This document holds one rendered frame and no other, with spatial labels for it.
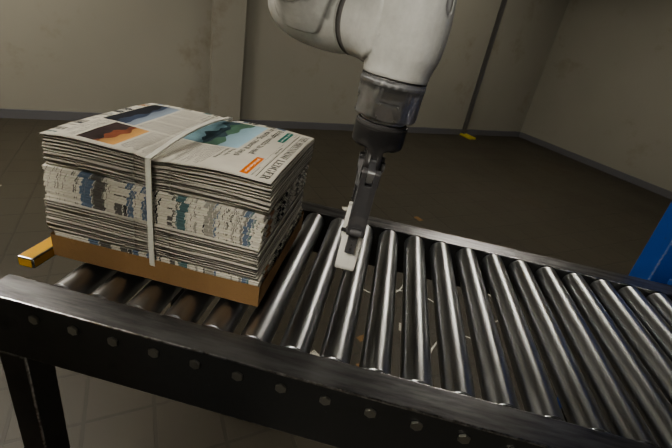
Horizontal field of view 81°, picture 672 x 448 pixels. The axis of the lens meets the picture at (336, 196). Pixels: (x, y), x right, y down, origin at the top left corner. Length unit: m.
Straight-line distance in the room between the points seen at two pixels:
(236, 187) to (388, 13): 0.31
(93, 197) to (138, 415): 0.98
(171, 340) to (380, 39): 0.50
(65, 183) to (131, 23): 3.49
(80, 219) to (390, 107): 0.53
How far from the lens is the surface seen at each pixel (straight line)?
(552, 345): 0.85
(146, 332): 0.67
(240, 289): 0.68
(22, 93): 4.39
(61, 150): 0.74
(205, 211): 0.63
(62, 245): 0.82
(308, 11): 0.57
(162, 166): 0.64
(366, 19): 0.53
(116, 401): 1.63
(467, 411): 0.65
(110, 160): 0.69
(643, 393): 0.87
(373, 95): 0.52
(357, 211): 0.53
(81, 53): 4.25
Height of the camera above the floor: 1.26
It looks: 25 degrees down
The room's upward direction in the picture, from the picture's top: 10 degrees clockwise
